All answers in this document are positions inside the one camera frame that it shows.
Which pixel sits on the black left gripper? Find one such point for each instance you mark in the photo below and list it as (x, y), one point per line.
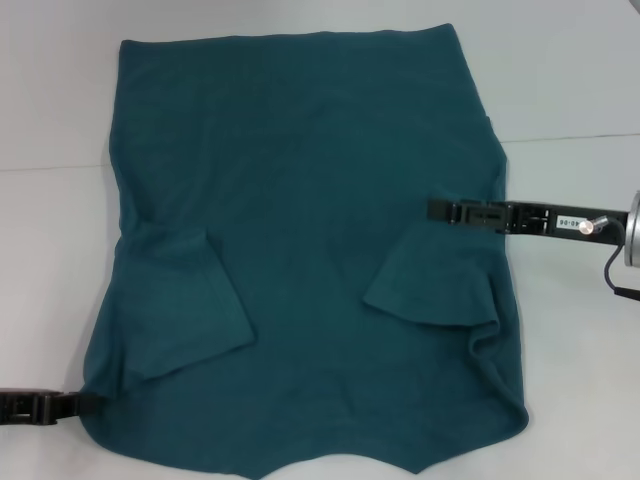
(25, 406)

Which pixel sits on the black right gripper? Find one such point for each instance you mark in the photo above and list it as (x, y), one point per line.
(540, 222)

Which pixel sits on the blue shirt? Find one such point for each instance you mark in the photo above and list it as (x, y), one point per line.
(310, 225)

